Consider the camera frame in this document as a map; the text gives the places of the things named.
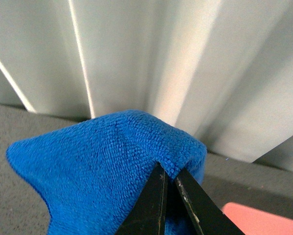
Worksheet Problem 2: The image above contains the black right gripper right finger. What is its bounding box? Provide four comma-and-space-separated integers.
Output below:
175, 168, 244, 235

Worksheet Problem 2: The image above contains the blue microfiber cloth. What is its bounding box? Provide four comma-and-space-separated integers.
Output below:
6, 110, 207, 235

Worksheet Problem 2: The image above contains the white pleated curtain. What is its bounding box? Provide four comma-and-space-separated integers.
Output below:
0, 0, 293, 172

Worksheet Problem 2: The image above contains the pink plastic bin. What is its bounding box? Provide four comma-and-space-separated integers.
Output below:
222, 202, 293, 235

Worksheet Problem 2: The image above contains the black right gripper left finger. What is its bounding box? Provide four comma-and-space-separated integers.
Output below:
115, 163, 168, 235

